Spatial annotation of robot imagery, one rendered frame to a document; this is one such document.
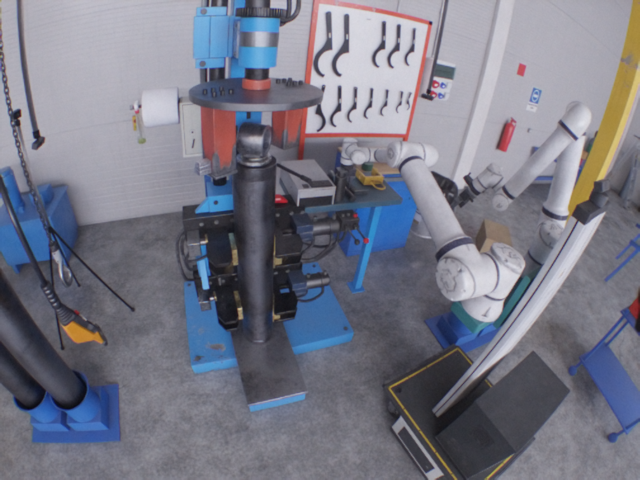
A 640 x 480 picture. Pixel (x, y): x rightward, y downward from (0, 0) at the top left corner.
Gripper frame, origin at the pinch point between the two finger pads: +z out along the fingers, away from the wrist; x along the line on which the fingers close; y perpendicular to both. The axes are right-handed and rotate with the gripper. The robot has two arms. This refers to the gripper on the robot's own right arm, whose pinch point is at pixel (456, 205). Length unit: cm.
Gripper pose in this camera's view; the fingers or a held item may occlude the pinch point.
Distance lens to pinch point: 190.9
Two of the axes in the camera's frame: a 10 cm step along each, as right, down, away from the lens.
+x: 7.8, -2.1, 5.9
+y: 4.7, 8.2, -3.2
